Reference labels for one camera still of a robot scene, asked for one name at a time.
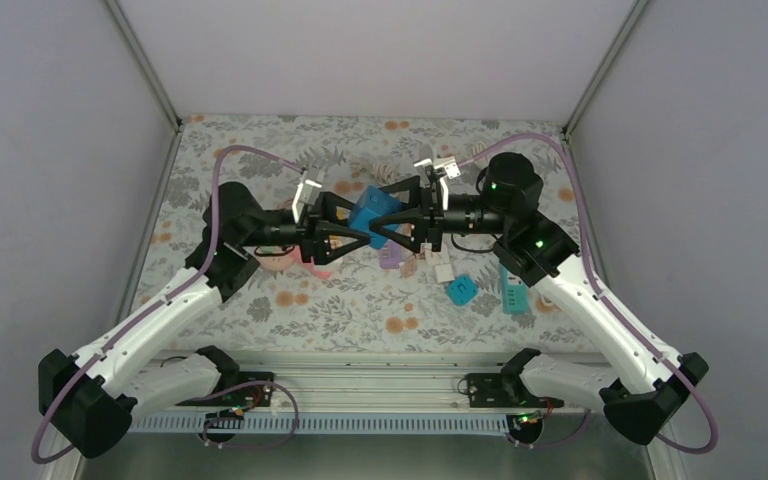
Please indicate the purple power strip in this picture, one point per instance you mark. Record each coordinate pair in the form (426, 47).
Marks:
(391, 256)

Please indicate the teal power strip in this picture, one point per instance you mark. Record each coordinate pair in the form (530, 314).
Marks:
(514, 293)

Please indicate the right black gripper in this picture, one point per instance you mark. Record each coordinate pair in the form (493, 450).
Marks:
(426, 221)

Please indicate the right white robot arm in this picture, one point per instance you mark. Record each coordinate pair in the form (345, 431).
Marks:
(645, 381)

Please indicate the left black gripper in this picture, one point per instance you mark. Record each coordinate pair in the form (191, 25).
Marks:
(312, 234)

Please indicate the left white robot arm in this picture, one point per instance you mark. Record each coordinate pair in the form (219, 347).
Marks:
(214, 271)

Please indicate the aluminium rail frame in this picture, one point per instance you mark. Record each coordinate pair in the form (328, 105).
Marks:
(319, 382)

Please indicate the cyan cube socket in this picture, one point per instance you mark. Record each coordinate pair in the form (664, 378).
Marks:
(462, 290)

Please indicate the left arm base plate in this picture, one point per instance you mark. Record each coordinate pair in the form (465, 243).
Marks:
(254, 395)

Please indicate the pink triangular power strip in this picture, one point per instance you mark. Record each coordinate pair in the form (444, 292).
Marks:
(317, 271)

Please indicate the dark blue cube socket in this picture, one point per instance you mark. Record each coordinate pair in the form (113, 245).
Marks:
(372, 204)

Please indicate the white square plug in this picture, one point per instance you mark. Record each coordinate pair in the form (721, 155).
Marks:
(443, 272)

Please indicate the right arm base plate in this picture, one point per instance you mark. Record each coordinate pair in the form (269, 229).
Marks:
(495, 390)

